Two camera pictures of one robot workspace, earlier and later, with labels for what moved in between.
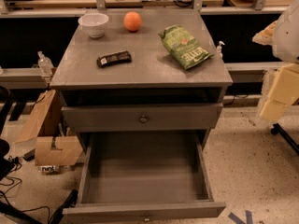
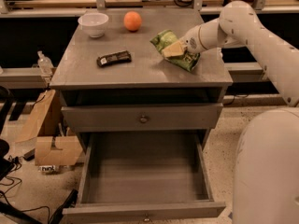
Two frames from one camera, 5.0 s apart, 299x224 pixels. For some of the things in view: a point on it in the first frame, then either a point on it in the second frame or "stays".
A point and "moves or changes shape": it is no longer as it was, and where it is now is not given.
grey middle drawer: x=123 y=117 stays
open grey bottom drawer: x=132 y=175 stays
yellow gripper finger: x=265 y=36 -> x=173 y=49
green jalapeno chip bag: x=186 y=50 moves or changes shape
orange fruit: x=133 y=21 stays
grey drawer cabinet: x=139 y=72 stays
